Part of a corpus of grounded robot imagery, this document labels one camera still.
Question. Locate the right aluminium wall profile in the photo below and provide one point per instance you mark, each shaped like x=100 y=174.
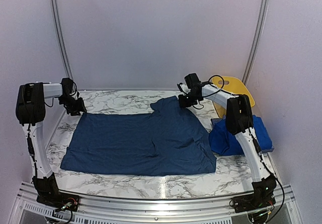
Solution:
x=256 y=40

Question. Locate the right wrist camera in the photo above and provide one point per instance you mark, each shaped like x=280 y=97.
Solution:
x=192 y=80

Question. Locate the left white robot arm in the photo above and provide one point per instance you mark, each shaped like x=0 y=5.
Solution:
x=30 y=112

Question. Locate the blue pleated skirt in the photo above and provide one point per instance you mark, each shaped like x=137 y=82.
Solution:
x=225 y=144

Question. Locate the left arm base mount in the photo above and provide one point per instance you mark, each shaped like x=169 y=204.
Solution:
x=60 y=200

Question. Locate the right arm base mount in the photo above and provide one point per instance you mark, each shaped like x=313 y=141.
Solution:
x=251 y=202

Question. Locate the aluminium table front rail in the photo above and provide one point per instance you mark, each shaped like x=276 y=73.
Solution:
x=99 y=209

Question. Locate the blue checked folded shirt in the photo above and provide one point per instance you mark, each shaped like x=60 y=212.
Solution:
x=218 y=123

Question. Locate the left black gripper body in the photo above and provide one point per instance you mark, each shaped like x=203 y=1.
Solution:
x=72 y=105

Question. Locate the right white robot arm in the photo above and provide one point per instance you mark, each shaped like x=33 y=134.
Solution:
x=239 y=122

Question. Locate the yellow plastic basket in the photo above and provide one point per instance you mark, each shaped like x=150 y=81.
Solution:
x=233 y=85

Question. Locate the grey-blue garment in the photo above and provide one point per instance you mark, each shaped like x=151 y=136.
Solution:
x=168 y=141

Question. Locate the left aluminium wall profile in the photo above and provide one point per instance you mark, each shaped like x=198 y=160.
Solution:
x=60 y=38

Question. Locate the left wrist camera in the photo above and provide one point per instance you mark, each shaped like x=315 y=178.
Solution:
x=67 y=86

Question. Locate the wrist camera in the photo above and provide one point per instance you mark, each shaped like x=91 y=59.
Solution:
x=67 y=86
x=192 y=80

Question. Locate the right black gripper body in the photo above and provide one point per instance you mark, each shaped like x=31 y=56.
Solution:
x=189 y=101

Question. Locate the aluminium wall profile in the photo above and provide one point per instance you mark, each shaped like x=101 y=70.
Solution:
x=60 y=38
x=256 y=40

